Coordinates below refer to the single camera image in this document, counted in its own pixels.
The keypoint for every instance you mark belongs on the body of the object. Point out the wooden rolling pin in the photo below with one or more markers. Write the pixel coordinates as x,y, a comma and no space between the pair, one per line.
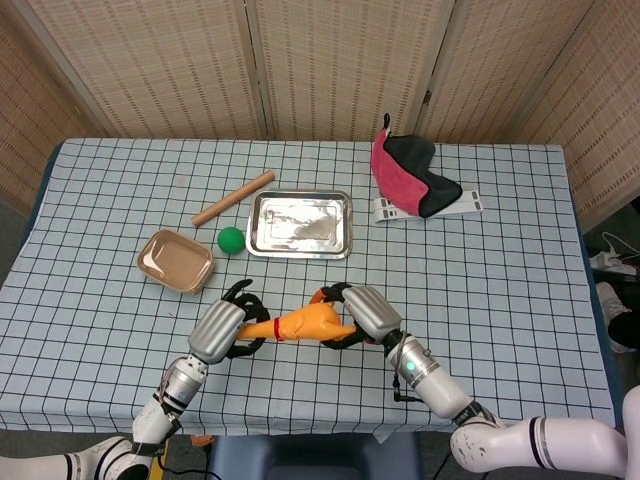
232,199

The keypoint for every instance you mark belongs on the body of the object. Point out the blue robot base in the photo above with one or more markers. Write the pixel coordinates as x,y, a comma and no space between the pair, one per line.
310,457

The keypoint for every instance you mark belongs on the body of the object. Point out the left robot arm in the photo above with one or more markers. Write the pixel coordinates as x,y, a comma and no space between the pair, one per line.
182,385

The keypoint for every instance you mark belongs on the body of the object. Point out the white power strip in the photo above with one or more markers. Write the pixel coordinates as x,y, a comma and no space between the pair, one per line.
607,261

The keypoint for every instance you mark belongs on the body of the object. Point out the white shoe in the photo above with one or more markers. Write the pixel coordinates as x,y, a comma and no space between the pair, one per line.
611,300

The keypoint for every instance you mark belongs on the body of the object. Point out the brown box with clear lid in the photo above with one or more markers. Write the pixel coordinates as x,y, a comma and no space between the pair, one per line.
175,260

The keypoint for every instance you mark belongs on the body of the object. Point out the stainless steel tray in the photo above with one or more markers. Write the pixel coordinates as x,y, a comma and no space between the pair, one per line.
300,225

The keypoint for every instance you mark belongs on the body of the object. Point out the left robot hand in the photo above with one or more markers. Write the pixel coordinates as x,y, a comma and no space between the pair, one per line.
215,330

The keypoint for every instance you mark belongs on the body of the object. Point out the yellow rubber chicken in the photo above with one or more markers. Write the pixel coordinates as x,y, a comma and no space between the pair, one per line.
310,322

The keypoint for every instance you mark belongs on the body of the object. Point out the pink and black cloth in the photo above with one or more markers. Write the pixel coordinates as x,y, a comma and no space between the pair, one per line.
400,185

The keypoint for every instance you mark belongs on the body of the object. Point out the green ball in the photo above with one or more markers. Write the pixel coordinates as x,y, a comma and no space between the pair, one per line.
231,241

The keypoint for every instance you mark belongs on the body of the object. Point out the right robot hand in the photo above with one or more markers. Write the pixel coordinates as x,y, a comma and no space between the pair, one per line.
372,310

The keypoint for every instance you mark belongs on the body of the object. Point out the checkered tablecloth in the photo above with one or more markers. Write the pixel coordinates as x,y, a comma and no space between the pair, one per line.
500,310

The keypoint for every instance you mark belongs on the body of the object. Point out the woven folding screen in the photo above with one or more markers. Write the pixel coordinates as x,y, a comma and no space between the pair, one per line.
165,65

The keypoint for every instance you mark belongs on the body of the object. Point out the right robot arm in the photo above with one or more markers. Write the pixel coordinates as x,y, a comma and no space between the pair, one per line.
440,390

